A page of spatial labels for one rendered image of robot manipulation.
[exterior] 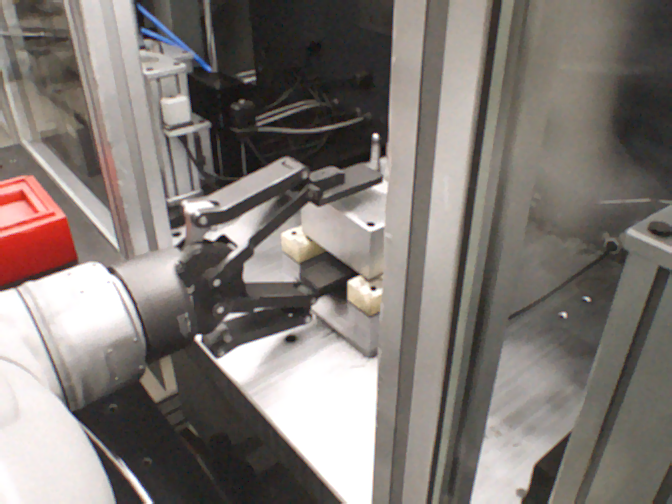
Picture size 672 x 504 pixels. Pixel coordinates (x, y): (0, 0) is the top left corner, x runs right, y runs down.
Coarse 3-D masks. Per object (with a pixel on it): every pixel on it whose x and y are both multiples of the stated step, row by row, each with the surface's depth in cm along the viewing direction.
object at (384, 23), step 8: (368, 0) 48; (376, 0) 47; (384, 0) 47; (392, 0) 46; (368, 8) 48; (376, 8) 47; (384, 8) 47; (392, 8) 46; (368, 16) 49; (376, 16) 48; (384, 16) 47; (392, 16) 46; (360, 24) 50; (368, 24) 49; (376, 24) 48; (384, 24) 47; (392, 24) 47; (384, 32) 48; (392, 32) 47
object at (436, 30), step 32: (448, 0) 20; (128, 96) 55; (128, 128) 56; (416, 192) 24; (416, 224) 25; (128, 256) 64; (416, 256) 26; (416, 288) 26; (416, 320) 27; (416, 352) 28
